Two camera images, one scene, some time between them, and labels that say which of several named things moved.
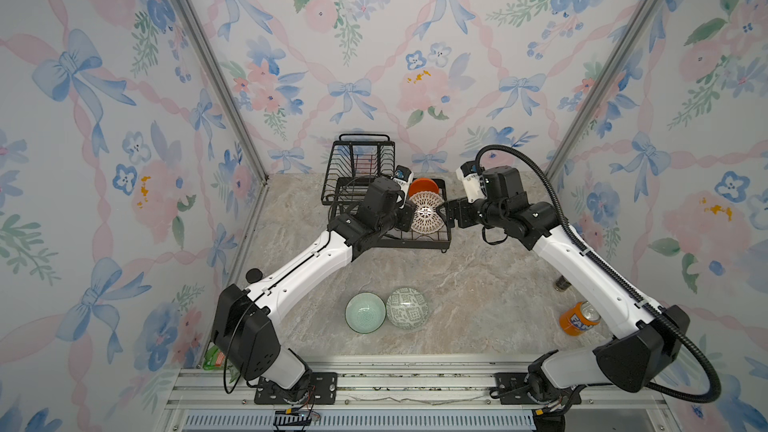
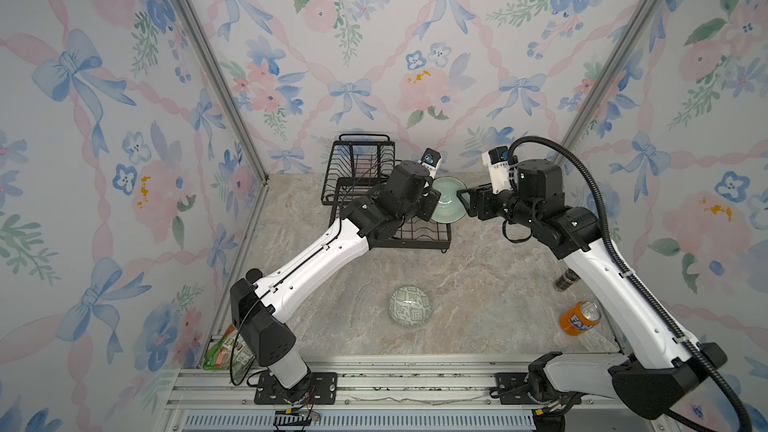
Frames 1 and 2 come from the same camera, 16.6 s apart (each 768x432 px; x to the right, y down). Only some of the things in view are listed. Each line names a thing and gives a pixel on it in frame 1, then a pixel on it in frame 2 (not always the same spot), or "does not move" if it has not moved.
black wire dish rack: (353, 162) does not move
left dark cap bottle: (254, 275) does not move
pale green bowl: (365, 313) -> (450, 207)
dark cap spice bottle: (562, 283) does not move
